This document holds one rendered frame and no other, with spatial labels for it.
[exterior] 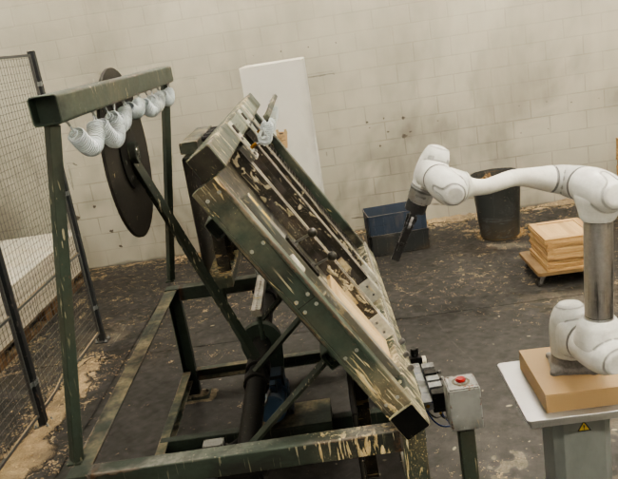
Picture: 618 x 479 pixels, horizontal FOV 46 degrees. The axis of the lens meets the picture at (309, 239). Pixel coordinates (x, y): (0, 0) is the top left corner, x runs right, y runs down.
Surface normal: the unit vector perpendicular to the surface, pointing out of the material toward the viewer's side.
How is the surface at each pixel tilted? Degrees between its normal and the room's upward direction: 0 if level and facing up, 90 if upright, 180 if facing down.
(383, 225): 90
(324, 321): 90
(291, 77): 90
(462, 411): 90
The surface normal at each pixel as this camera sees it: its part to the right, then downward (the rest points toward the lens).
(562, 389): -0.14, -0.95
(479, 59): -0.01, 0.28
